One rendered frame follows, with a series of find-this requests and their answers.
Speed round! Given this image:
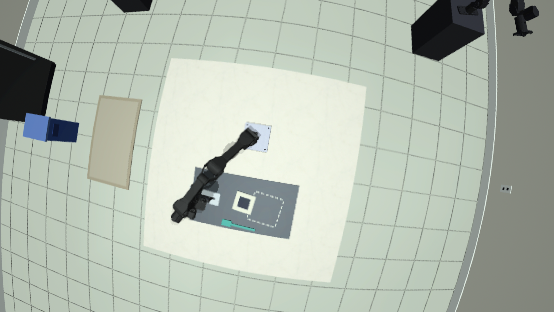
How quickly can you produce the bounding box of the small trowel with black handle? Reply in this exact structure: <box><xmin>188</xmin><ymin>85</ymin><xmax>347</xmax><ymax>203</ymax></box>
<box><xmin>196</xmin><ymin>189</ymin><xmax>220</xmax><ymax>206</ymax></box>

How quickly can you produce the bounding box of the cream tile with dark rectangle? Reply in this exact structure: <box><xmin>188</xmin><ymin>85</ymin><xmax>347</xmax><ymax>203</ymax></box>
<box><xmin>232</xmin><ymin>191</ymin><xmax>255</xmax><ymax>215</ymax></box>

